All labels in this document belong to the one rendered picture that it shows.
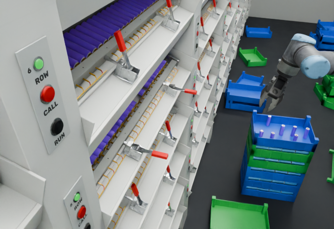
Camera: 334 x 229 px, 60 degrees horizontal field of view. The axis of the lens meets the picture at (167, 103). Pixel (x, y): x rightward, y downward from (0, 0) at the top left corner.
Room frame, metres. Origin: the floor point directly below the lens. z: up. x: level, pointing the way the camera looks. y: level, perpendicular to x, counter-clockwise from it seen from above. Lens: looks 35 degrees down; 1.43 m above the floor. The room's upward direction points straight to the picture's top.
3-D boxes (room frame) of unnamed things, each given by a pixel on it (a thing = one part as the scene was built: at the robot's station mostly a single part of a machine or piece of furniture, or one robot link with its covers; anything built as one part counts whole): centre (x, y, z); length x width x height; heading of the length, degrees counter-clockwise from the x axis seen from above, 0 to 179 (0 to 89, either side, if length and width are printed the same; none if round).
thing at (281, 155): (1.16, -0.60, 0.36); 0.30 x 0.20 x 0.08; 79
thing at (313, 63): (1.01, -0.57, 0.91); 0.12 x 0.12 x 0.09; 2
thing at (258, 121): (1.16, -0.60, 0.44); 0.30 x 0.20 x 0.08; 79
